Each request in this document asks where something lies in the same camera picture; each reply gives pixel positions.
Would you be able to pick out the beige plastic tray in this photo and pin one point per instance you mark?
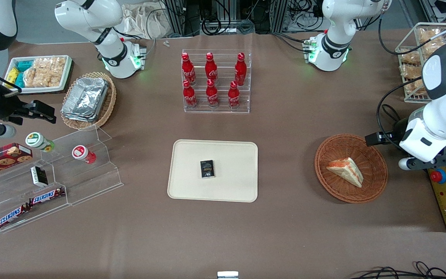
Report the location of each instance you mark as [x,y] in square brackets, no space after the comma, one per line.
[230,186]

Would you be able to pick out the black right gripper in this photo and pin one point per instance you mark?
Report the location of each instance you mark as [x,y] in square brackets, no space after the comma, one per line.
[3,109]

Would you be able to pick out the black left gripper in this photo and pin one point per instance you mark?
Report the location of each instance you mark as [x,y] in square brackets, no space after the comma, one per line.
[397,135]

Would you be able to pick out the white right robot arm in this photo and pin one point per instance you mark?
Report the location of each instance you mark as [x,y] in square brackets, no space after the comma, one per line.
[103,35]

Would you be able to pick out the red-lidded cup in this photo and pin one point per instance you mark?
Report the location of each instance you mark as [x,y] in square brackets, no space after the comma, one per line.
[81,153]

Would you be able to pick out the rice cracker pack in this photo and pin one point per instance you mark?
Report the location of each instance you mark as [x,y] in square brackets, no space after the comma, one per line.
[50,64]
[41,78]

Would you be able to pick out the wrapped pastry pack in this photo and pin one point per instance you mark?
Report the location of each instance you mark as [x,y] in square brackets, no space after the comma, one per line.
[409,57]
[410,72]
[414,88]
[434,38]

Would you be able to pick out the oval light wicker basket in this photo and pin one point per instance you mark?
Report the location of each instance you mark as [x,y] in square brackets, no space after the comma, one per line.
[108,104]

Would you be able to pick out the snickers bar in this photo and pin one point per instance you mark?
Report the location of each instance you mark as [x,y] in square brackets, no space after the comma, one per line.
[47,196]
[13,216]

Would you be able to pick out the teal snack packet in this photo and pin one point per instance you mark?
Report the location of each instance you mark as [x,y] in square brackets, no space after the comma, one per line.
[24,65]
[19,80]

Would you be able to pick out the aluminium frame rack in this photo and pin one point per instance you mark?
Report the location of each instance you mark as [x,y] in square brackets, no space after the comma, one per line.
[238,15]

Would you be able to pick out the small black white box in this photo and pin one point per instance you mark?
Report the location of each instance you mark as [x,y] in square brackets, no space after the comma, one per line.
[39,176]

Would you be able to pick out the small black packet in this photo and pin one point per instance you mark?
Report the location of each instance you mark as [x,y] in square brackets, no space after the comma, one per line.
[207,169]

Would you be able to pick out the green-lidded cup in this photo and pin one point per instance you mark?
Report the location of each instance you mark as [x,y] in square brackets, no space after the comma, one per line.
[37,141]

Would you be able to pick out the white cloth bag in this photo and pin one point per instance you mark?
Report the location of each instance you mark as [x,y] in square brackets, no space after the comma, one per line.
[145,21]

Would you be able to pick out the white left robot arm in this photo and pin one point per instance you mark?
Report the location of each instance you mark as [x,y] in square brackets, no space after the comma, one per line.
[443,104]

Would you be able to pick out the yellow snack packet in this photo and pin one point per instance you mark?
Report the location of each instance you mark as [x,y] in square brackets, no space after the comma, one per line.
[12,75]

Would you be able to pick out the round brown wicker basket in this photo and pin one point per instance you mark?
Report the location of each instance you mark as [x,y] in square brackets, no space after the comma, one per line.
[374,186]

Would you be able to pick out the white rectangular snack tray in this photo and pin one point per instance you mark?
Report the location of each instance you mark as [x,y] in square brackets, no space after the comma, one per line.
[66,75]

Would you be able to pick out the clear acrylic bottle rack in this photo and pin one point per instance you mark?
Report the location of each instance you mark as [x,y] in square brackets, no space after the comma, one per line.
[223,104]

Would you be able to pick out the red cola bottle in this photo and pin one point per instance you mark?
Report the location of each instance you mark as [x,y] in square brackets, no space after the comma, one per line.
[212,95]
[234,97]
[211,69]
[240,70]
[188,69]
[189,96]

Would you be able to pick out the red cookie box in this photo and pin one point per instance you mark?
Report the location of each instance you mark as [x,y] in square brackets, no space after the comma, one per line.
[2,157]

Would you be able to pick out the stacked aluminium foil trays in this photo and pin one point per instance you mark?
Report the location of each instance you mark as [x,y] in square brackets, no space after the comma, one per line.
[85,99]

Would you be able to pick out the red emergency stop button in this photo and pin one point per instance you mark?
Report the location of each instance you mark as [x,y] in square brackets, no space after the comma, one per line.
[438,176]

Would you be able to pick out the clear acrylic step shelf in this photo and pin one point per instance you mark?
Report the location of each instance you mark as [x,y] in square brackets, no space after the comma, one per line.
[87,182]

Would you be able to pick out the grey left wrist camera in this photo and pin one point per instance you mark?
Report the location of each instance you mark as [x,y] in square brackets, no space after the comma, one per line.
[405,164]

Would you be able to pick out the triangle sandwich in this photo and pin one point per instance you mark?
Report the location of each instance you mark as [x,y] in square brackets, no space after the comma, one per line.
[347,170]

